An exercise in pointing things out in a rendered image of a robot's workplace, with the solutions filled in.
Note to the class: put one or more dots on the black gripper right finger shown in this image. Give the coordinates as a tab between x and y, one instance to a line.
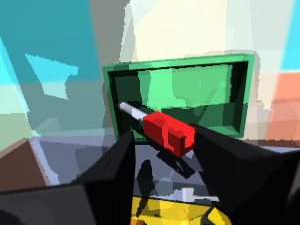
255	185

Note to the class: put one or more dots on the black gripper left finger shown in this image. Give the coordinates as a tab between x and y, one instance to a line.
102	195

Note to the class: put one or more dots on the yellow chock with orange handle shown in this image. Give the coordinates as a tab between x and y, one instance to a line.
157	211

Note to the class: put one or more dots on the red-headed metal pin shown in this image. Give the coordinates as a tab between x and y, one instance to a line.
174	135

